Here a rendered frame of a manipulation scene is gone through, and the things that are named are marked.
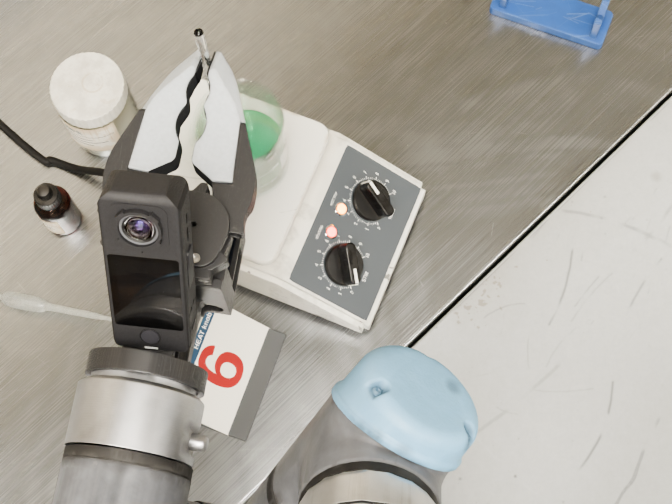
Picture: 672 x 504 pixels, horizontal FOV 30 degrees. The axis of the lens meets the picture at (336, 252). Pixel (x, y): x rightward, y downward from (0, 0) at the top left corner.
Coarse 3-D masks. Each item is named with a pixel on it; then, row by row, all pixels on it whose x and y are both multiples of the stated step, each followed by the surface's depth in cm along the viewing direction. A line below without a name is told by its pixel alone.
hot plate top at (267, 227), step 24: (192, 96) 96; (192, 120) 95; (288, 120) 95; (312, 120) 95; (288, 144) 95; (312, 144) 95; (192, 168) 94; (312, 168) 94; (288, 192) 94; (264, 216) 93; (288, 216) 93; (264, 240) 92; (264, 264) 92
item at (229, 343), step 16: (224, 320) 97; (240, 320) 98; (208, 336) 96; (224, 336) 97; (240, 336) 98; (256, 336) 98; (208, 352) 96; (224, 352) 97; (240, 352) 98; (208, 368) 96; (224, 368) 97; (240, 368) 98; (208, 384) 96; (224, 384) 97; (240, 384) 97; (208, 400) 96; (224, 400) 97; (208, 416) 96; (224, 416) 97
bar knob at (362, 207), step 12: (372, 180) 96; (360, 192) 97; (372, 192) 96; (384, 192) 98; (360, 204) 97; (372, 204) 97; (384, 204) 96; (360, 216) 97; (372, 216) 97; (384, 216) 96
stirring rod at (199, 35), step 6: (198, 30) 74; (198, 36) 74; (204, 36) 75; (198, 42) 75; (204, 42) 75; (198, 48) 76; (204, 48) 76; (204, 54) 77; (204, 60) 77; (210, 60) 78; (204, 66) 78; (204, 72) 79
